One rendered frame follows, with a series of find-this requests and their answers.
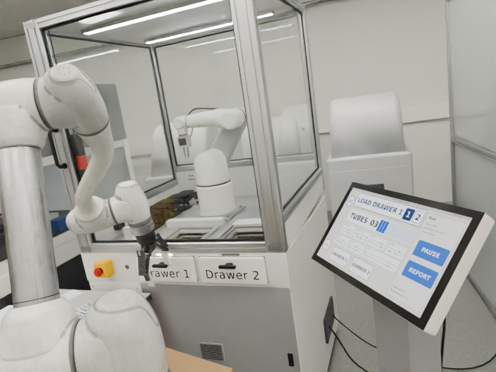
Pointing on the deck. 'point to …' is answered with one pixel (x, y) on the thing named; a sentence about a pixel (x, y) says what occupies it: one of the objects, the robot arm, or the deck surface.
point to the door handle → (55, 150)
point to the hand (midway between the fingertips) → (159, 273)
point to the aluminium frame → (260, 161)
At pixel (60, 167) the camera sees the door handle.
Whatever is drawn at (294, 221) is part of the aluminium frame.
